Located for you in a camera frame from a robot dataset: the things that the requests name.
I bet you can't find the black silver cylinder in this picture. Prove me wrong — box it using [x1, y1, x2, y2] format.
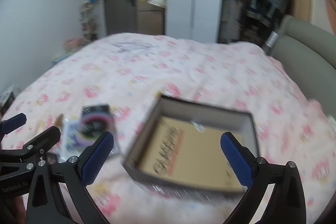
[264, 30, 280, 56]

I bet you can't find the black cardboard box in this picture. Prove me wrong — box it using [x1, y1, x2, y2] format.
[122, 94, 260, 194]

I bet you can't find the white storage rack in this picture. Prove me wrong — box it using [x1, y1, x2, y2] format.
[79, 1, 99, 41]

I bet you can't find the beige cabinet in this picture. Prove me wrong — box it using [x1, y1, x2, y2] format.
[136, 0, 166, 35]

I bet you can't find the grey-green bed headboard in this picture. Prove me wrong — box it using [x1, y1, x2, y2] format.
[270, 15, 336, 119]

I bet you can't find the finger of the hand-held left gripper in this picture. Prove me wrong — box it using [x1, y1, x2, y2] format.
[0, 113, 27, 139]
[0, 126, 61, 161]

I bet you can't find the pink printed blanket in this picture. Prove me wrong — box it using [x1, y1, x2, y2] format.
[0, 32, 336, 224]

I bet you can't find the pink plush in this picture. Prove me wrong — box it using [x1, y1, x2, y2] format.
[63, 37, 84, 52]

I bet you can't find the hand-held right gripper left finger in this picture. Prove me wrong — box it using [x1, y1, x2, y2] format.
[26, 131, 114, 224]

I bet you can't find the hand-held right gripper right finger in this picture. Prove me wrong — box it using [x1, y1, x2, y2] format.
[220, 132, 307, 224]

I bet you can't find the black screen protector packet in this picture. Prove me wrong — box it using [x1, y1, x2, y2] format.
[80, 104, 117, 151]

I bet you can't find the brown printed cardboard sheet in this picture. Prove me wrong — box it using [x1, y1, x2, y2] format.
[138, 116, 244, 193]

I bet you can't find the bead kit package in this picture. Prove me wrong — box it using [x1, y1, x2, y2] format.
[60, 119, 85, 159]

